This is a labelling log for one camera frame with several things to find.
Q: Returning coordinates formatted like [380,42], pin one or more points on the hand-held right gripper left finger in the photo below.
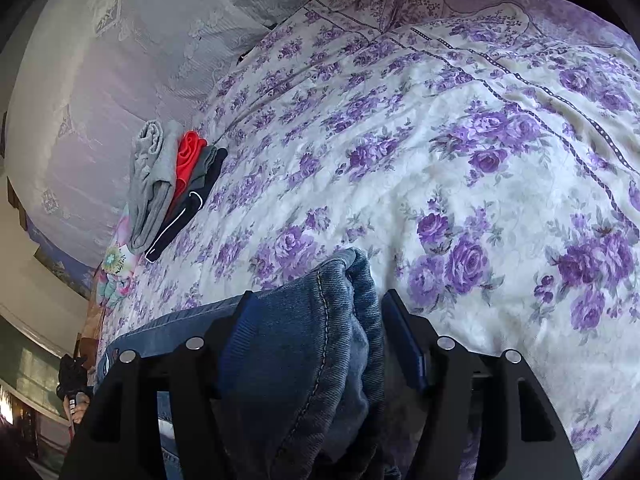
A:
[231,324]

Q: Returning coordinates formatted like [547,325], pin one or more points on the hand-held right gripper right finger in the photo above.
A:
[402,332]

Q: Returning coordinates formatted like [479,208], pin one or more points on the blue denim pants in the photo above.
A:
[300,360]

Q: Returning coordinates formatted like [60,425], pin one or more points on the black pants with white stripe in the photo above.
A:
[185,210]

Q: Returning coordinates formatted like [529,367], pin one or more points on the folded grey pants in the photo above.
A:
[150,185]

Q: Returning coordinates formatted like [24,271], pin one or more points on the person's left hand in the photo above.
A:
[78,407]

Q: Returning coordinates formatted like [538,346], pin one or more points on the window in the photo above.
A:
[30,365]

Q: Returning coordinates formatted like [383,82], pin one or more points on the blue printed board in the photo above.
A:
[60,260]

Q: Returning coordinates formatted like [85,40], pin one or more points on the colourful flower print pillow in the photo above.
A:
[115,260]

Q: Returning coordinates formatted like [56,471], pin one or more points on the folded dark grey garment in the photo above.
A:
[204,165]

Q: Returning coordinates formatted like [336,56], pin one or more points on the folded red garment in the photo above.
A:
[187,160]

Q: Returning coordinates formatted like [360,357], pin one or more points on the purple floral bed sheet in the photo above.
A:
[400,160]

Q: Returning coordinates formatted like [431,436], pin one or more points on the white lace covered headboard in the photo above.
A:
[100,85]

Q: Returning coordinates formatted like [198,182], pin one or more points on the purple floral pillow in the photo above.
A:
[430,0]

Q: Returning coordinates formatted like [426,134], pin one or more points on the brown wooden bed frame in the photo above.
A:
[90,325]

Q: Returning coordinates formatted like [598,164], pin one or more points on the wooden headboard frame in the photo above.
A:
[17,205]

